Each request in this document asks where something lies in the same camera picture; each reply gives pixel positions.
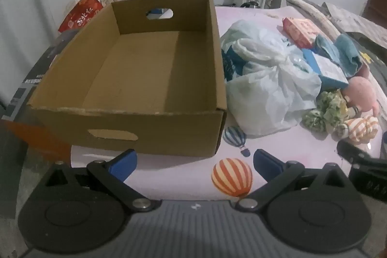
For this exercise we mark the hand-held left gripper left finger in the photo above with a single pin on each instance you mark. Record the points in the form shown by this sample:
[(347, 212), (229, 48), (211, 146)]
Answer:
[(124, 163)]

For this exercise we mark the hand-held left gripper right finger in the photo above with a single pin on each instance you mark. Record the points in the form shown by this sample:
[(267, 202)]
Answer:
[(266, 162)]

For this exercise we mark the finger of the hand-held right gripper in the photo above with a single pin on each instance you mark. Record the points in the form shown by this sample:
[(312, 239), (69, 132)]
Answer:
[(352, 150)]

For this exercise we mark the green white cloth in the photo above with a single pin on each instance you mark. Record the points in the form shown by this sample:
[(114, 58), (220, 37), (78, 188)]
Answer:
[(329, 108)]

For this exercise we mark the brown cardboard box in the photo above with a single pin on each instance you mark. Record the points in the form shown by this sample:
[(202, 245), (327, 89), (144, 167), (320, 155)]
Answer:
[(136, 64)]

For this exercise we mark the orange striped soft toy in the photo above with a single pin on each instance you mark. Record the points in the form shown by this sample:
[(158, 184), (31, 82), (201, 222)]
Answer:
[(361, 128)]

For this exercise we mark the white plastic bag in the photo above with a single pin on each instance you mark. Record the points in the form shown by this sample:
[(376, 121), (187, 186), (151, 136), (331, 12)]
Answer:
[(266, 88)]

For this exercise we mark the blue white tissue pack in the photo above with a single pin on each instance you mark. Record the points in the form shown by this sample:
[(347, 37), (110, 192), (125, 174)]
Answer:
[(328, 70)]

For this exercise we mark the dark blanket with yellow print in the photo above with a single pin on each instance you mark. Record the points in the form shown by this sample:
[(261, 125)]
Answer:
[(378, 64)]

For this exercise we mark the blue checked towel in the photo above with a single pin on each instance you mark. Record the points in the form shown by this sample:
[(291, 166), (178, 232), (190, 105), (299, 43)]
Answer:
[(347, 52)]

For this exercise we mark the black orange printed board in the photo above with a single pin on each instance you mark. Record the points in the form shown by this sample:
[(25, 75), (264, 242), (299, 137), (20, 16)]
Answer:
[(18, 100)]

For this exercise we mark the pink wet wipes pack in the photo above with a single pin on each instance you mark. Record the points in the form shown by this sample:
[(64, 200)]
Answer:
[(299, 29)]

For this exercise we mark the grey patterned cloth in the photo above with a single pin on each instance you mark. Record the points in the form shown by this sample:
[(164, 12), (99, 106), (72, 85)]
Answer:
[(347, 17)]

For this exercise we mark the rolled white quilt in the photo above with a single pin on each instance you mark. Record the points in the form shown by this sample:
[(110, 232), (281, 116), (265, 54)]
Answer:
[(314, 14)]

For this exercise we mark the red printed bag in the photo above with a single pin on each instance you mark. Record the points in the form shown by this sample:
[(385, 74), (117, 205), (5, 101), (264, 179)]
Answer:
[(80, 14)]

